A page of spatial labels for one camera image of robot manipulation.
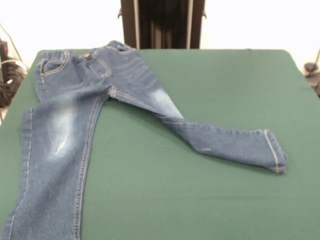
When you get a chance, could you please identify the blue denim jeans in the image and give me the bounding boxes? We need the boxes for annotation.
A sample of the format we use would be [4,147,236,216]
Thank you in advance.
[0,40,288,240]

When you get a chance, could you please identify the dark green table cloth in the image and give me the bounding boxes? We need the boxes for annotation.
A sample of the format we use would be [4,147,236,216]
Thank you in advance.
[0,48,320,240]

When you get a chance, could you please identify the black metal column stand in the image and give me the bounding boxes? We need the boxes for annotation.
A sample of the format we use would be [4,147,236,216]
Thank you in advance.
[117,0,208,50]

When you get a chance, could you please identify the black round plug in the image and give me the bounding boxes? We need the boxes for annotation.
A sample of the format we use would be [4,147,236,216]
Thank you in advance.
[303,62,317,74]

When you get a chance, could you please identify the black upright power strip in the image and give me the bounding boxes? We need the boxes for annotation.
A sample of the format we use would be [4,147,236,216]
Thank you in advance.
[0,39,10,61]

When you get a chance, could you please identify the black cable bundle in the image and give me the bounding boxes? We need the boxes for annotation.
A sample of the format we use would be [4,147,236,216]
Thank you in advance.
[0,57,29,108]

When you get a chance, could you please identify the white cable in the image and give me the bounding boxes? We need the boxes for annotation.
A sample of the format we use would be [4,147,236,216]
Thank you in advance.
[0,57,28,75]

